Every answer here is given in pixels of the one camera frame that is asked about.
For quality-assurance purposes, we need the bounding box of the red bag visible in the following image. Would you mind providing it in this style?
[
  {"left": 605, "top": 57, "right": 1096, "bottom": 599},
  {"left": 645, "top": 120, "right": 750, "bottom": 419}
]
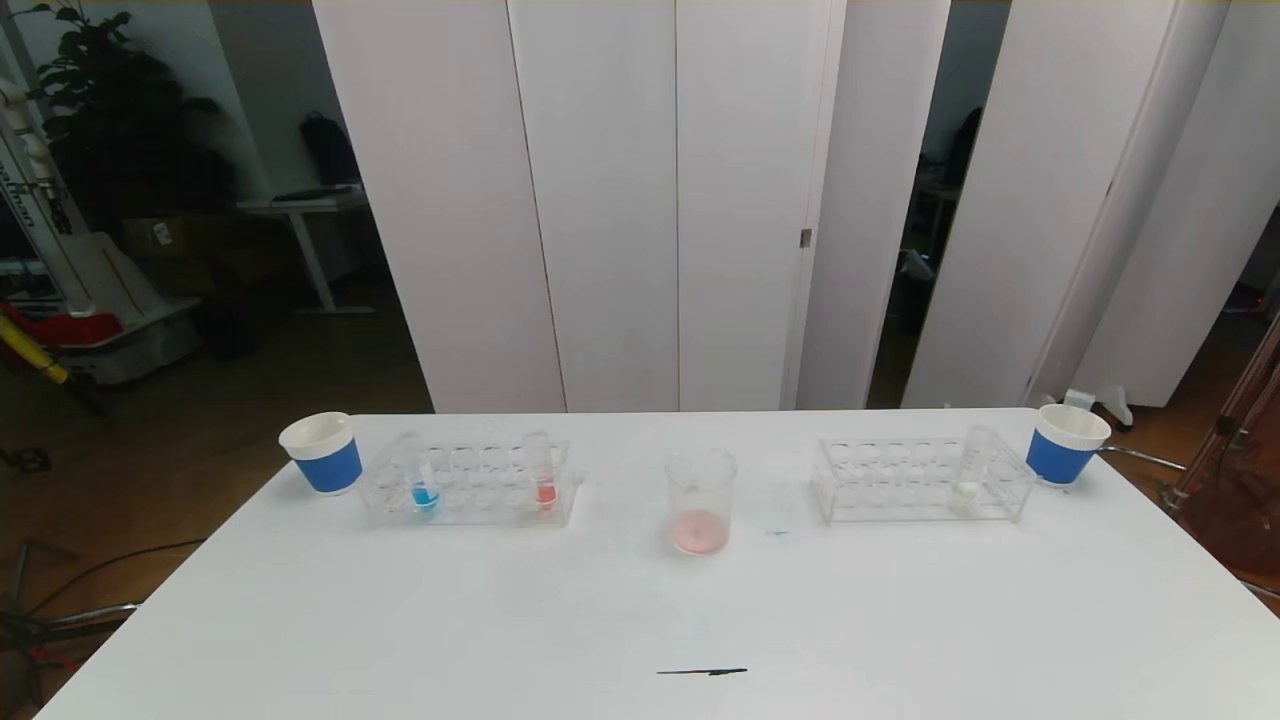
[{"left": 0, "top": 300, "right": 123, "bottom": 349}]

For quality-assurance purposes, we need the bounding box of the metal chair base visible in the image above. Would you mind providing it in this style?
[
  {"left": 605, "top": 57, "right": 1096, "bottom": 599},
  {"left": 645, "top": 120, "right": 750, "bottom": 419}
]
[{"left": 0, "top": 540, "right": 141, "bottom": 701}]

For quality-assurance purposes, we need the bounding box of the dark green potted plant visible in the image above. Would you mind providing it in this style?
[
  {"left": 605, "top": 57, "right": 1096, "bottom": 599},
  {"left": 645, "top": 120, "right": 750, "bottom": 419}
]
[{"left": 20, "top": 0, "right": 236, "bottom": 241}]

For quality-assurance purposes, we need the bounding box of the test tube with yellow pigment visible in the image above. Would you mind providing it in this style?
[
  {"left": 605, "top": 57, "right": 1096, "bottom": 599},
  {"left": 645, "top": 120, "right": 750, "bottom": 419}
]
[{"left": 950, "top": 424, "right": 1003, "bottom": 515}]

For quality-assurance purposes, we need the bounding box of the grey storage bin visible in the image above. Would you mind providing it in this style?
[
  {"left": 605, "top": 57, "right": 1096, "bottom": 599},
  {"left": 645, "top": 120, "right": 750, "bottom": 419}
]
[{"left": 60, "top": 300, "right": 201, "bottom": 386}]

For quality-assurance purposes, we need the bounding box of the test tube with blue pigment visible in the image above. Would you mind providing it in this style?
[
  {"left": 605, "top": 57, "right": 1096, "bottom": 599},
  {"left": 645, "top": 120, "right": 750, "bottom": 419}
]
[{"left": 398, "top": 432, "right": 442, "bottom": 513}]

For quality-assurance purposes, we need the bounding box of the clear acrylic test tube rack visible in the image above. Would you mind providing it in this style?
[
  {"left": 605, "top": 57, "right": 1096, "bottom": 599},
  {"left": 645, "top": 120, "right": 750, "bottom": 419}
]
[
  {"left": 358, "top": 436, "right": 583, "bottom": 528},
  {"left": 811, "top": 434, "right": 1039, "bottom": 525}
]

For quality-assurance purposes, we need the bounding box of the white banner stand with lettering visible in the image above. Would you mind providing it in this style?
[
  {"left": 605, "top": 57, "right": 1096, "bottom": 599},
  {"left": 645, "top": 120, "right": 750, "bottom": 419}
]
[{"left": 0, "top": 70, "right": 91, "bottom": 311}]

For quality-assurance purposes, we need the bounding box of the white leaning board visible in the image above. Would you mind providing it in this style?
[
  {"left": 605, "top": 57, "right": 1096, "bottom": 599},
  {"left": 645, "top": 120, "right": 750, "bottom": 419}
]
[{"left": 60, "top": 232, "right": 161, "bottom": 323}]

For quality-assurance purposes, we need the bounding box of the black floor cable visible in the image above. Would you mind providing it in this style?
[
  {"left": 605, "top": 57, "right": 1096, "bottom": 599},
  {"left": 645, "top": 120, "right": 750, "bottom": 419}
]
[{"left": 30, "top": 538, "right": 206, "bottom": 613}]

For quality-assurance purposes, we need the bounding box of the brown cardboard box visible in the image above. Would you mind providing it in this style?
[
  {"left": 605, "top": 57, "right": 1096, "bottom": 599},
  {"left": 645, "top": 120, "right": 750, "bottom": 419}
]
[{"left": 120, "top": 212, "right": 241, "bottom": 296}]

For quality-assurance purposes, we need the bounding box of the black backpack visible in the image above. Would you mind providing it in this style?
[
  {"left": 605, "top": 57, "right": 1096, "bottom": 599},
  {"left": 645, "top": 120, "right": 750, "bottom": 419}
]
[{"left": 300, "top": 110, "right": 359, "bottom": 186}]

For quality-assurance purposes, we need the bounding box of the clear glass beaker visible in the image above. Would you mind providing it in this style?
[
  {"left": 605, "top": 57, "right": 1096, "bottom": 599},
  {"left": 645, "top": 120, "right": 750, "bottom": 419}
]
[{"left": 665, "top": 446, "right": 739, "bottom": 557}]

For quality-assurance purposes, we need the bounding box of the blue and white paper cup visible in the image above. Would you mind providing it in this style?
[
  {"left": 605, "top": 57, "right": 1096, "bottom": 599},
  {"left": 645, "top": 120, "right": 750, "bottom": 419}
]
[
  {"left": 1026, "top": 403, "right": 1113, "bottom": 487},
  {"left": 278, "top": 411, "right": 363, "bottom": 496}
]

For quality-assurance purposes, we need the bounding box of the white standing desk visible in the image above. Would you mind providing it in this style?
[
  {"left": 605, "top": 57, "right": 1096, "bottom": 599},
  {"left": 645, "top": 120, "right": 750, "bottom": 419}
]
[{"left": 238, "top": 188, "right": 376, "bottom": 316}]

